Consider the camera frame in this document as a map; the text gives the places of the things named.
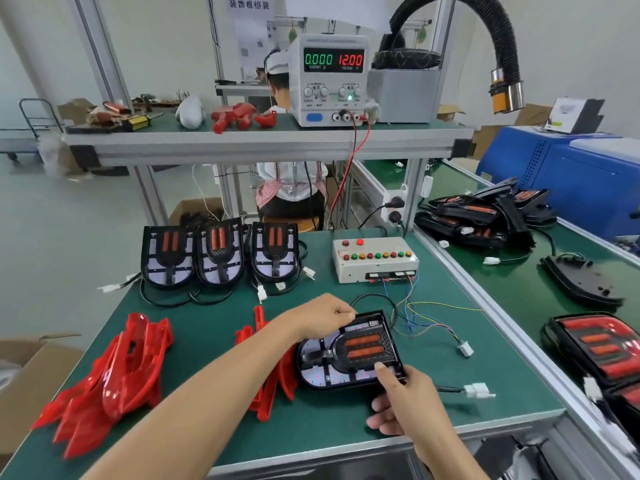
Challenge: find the person's left hand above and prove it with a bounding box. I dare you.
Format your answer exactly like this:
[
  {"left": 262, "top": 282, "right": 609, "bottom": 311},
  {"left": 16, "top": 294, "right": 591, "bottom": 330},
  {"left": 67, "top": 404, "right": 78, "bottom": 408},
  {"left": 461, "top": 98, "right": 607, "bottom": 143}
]
[{"left": 274, "top": 293, "right": 357, "bottom": 341}]

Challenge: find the person's right hand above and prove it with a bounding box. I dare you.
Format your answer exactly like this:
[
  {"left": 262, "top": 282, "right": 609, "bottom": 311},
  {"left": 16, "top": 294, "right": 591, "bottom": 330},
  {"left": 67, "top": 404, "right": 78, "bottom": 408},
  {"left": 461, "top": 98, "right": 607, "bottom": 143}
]
[{"left": 366, "top": 362, "right": 454, "bottom": 448}]

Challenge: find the black tail light housing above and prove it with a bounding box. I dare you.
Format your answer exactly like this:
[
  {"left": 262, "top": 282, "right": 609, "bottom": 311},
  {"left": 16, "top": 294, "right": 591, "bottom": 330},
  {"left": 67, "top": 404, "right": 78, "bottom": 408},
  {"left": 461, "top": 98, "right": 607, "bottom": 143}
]
[
  {"left": 248, "top": 222, "right": 301, "bottom": 283},
  {"left": 195, "top": 218, "right": 246, "bottom": 288},
  {"left": 140, "top": 225, "right": 197, "bottom": 290},
  {"left": 295, "top": 310, "right": 407, "bottom": 393}
]

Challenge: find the person's right forearm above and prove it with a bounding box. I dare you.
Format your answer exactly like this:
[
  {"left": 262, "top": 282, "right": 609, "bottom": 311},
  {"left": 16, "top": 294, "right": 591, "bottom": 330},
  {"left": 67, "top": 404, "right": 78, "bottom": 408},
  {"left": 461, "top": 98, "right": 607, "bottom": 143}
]
[{"left": 412, "top": 427, "right": 493, "bottom": 480}]

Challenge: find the person's left forearm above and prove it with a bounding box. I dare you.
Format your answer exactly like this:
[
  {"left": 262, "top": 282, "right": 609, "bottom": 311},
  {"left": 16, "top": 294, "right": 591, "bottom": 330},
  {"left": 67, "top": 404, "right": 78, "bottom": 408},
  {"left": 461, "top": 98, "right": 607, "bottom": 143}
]
[{"left": 82, "top": 315, "right": 301, "bottom": 480}]

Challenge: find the white test box with buttons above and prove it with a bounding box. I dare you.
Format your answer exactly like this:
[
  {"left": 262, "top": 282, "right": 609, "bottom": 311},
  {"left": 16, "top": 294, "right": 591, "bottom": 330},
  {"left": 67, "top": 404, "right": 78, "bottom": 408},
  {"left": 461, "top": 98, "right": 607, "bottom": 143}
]
[{"left": 332, "top": 237, "right": 420, "bottom": 285}]

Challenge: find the wooden stool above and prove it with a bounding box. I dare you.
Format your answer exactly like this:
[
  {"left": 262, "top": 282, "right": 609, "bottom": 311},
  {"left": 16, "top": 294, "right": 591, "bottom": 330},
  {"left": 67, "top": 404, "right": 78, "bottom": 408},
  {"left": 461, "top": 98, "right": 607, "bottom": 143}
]
[{"left": 262, "top": 215, "right": 321, "bottom": 233}]

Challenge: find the pile of red lens covers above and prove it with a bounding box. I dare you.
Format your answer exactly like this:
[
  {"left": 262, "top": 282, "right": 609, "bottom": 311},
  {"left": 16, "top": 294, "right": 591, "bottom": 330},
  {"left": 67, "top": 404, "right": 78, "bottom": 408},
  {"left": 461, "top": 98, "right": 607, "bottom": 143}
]
[
  {"left": 31, "top": 313, "right": 176, "bottom": 461},
  {"left": 235, "top": 306, "right": 301, "bottom": 423}
]

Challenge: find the white power socket strip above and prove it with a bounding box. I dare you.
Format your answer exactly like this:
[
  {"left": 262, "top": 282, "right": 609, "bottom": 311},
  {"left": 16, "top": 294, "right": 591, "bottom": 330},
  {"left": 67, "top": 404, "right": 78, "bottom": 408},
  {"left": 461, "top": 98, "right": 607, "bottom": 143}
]
[{"left": 381, "top": 184, "right": 409, "bottom": 226}]

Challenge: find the red test lead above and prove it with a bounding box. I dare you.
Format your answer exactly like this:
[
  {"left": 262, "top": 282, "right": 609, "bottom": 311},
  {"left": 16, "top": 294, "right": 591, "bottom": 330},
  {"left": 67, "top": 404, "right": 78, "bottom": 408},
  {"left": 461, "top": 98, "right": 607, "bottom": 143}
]
[{"left": 327, "top": 114, "right": 372, "bottom": 231}]

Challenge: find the pile of black tail lights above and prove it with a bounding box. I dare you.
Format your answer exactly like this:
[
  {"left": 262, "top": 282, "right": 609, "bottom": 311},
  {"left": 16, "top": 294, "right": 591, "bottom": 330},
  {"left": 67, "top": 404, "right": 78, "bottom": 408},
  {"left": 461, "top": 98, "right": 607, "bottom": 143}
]
[{"left": 413, "top": 177, "right": 559, "bottom": 251}]

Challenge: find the aluminium workbench shelf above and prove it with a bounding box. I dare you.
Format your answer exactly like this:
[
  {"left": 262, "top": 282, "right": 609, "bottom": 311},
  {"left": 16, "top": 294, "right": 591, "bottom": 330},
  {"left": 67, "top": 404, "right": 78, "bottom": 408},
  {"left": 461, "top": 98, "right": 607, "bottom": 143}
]
[{"left": 62, "top": 117, "right": 476, "bottom": 168}]

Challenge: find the tail light with red lens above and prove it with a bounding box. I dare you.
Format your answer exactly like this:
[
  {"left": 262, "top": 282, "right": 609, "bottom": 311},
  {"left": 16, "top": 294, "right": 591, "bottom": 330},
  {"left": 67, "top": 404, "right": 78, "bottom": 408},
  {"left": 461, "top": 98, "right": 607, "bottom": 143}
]
[{"left": 542, "top": 312, "right": 640, "bottom": 391}]

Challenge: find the black tail light back cover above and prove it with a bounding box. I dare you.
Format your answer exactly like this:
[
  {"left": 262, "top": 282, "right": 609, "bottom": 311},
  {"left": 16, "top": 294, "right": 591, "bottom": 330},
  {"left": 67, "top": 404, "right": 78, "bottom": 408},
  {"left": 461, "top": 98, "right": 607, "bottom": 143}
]
[{"left": 539, "top": 253, "right": 626, "bottom": 310}]

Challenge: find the grey metal box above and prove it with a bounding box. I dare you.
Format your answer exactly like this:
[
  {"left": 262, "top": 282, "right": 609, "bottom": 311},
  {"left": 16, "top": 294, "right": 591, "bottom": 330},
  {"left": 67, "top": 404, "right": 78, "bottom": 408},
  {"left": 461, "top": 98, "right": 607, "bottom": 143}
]
[{"left": 367, "top": 68, "right": 444, "bottom": 125}]

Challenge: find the white bench power supply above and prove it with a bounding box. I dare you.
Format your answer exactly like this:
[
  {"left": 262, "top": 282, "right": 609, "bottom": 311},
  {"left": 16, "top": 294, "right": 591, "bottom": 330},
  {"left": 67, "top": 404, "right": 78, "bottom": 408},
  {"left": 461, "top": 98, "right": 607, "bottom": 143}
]
[{"left": 288, "top": 34, "right": 374, "bottom": 128}]

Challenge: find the brown cardboard box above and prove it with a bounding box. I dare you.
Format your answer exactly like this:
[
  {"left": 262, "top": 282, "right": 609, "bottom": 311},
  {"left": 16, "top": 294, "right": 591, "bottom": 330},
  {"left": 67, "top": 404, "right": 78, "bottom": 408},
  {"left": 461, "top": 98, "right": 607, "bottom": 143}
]
[{"left": 472, "top": 103, "right": 554, "bottom": 161}]

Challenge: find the white cloth bundle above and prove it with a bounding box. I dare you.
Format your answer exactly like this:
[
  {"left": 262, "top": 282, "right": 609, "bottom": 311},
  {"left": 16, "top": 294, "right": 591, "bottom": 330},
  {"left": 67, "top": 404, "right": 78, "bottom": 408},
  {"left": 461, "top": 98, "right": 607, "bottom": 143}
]
[{"left": 175, "top": 96, "right": 206, "bottom": 131}]

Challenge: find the blue machine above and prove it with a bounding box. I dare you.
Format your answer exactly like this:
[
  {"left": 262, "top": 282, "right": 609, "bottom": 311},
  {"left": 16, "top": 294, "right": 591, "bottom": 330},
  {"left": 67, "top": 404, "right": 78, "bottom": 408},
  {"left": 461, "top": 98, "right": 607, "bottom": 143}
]
[{"left": 475, "top": 125, "right": 640, "bottom": 241}]

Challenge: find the white paper sign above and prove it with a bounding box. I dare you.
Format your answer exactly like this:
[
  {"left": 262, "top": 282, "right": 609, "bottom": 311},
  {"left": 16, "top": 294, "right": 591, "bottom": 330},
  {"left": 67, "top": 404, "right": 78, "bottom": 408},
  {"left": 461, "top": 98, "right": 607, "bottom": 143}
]
[{"left": 227, "top": 0, "right": 274, "bottom": 81}]

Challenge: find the heap of tools and parts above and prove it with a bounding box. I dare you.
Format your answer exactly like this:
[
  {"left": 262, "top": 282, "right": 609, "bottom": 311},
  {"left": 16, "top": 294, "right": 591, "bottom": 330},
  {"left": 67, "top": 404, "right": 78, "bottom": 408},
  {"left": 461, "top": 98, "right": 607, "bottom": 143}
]
[{"left": 84, "top": 100, "right": 166, "bottom": 132}]

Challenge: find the large open cardboard box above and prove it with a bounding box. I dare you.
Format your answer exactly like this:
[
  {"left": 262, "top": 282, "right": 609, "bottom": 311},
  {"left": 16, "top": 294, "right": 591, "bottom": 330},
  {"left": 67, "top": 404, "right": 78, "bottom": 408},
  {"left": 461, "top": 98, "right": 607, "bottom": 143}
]
[{"left": 0, "top": 334, "right": 84, "bottom": 456}]

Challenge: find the metal trolley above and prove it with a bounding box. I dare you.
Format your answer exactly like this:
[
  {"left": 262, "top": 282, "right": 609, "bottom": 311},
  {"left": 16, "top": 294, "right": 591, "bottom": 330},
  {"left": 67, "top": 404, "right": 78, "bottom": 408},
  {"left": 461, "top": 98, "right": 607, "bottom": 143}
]
[{"left": 0, "top": 98, "right": 66, "bottom": 163}]

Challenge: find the coloured wire bundle with connector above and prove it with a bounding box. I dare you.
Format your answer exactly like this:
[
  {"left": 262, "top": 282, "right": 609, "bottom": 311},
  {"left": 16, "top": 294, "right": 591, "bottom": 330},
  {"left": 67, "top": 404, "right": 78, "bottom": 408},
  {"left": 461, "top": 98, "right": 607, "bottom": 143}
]
[{"left": 382, "top": 276, "right": 475, "bottom": 357}]

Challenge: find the small cardboard box with cables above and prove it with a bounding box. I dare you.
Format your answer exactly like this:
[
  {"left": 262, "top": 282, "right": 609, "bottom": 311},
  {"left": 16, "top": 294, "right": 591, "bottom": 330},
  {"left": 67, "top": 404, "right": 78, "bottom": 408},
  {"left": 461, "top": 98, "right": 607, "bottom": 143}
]
[{"left": 167, "top": 197, "right": 226, "bottom": 227}]

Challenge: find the black flexible fume hose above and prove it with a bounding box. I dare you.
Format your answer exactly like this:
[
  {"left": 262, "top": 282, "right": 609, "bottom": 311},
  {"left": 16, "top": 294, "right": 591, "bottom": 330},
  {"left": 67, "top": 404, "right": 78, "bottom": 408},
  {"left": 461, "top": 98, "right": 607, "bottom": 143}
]
[{"left": 388, "top": 0, "right": 525, "bottom": 116}]

